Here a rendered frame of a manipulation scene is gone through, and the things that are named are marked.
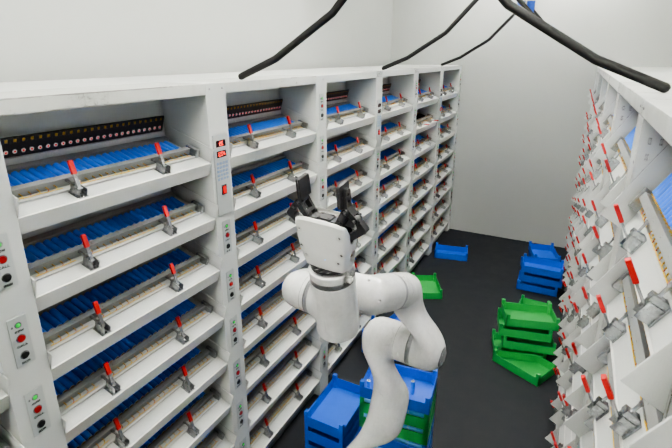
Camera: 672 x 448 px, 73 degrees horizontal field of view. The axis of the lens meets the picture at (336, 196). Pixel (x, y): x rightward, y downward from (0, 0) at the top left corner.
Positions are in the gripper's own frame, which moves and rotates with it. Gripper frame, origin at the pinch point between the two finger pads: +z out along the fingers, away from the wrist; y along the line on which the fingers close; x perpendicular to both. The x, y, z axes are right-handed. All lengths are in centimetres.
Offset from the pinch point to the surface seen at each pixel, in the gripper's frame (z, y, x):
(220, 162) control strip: -24, 72, 41
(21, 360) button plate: -41, 66, -33
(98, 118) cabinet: -2, 90, 16
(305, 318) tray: -129, 81, 81
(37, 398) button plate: -53, 65, -34
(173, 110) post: -7, 87, 40
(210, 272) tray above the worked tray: -60, 72, 26
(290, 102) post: -24, 93, 108
